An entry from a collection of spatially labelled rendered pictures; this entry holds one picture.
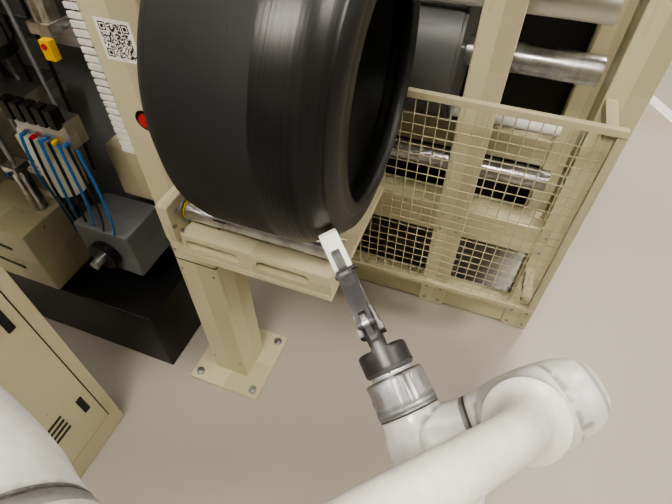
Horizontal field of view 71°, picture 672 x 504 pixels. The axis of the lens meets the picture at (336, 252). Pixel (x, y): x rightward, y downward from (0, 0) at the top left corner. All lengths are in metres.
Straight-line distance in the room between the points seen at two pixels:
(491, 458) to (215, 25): 0.55
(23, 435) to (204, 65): 0.48
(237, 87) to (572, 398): 0.55
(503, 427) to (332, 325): 1.43
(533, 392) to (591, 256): 1.82
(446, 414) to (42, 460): 0.51
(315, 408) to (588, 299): 1.21
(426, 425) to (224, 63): 0.52
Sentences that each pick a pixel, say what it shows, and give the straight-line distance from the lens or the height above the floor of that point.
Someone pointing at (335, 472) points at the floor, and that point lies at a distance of 1.66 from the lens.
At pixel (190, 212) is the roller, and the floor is 0.91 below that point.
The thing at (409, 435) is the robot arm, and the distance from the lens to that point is 0.68.
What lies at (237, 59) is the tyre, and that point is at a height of 1.32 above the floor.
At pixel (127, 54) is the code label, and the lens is 0.98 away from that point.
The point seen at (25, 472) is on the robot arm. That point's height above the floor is 1.38.
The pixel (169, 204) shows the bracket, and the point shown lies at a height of 0.95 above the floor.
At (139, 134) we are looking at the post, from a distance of 1.09.
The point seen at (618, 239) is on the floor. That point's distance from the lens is 2.54.
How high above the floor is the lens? 1.59
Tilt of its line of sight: 48 degrees down
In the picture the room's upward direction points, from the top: straight up
